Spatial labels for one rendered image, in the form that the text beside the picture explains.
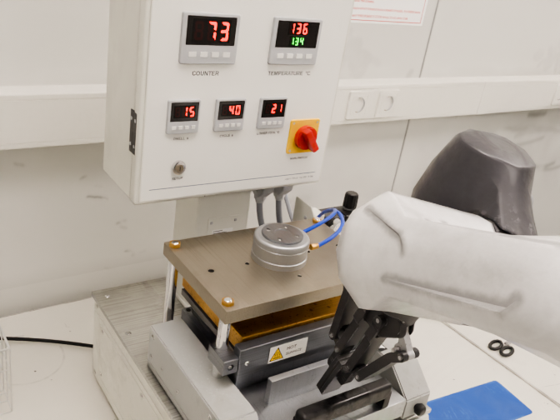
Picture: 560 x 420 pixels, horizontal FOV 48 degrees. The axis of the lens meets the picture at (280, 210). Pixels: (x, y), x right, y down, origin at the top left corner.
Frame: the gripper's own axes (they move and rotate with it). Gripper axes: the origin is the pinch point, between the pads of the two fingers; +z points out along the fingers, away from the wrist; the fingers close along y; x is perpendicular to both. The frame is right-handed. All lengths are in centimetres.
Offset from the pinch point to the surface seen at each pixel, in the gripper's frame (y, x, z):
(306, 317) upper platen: -8.6, -0.2, -0.5
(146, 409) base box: -12.4, -17.4, 21.2
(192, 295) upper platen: -20.1, -10.7, 6.0
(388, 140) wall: -68, 74, 23
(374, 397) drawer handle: 4.2, 4.0, 1.1
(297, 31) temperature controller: -39.2, 5.6, -25.7
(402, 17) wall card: -79, 68, -8
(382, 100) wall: -67, 62, 8
